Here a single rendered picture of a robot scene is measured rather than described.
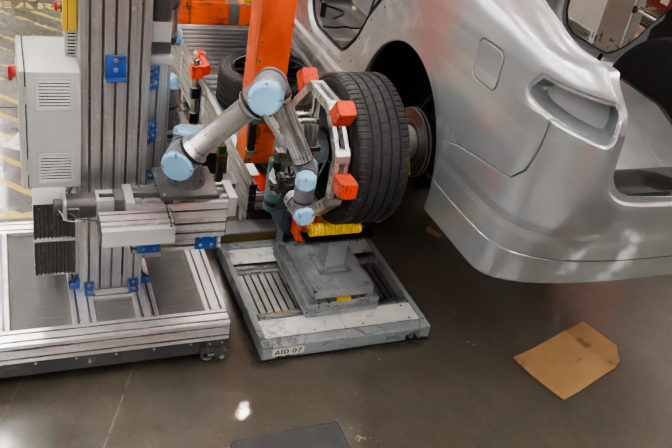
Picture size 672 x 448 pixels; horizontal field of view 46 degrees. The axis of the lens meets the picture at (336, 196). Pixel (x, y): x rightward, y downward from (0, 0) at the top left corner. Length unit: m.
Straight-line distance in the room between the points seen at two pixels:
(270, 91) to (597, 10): 5.76
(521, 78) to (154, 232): 1.42
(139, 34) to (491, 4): 1.26
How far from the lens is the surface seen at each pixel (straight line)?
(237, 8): 5.64
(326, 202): 3.21
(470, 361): 3.78
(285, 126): 2.87
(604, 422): 3.78
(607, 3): 8.01
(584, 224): 2.82
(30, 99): 2.95
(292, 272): 3.80
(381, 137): 3.15
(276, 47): 3.64
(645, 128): 4.14
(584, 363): 4.02
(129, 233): 2.95
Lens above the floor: 2.39
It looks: 30 degrees down
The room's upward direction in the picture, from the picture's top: 11 degrees clockwise
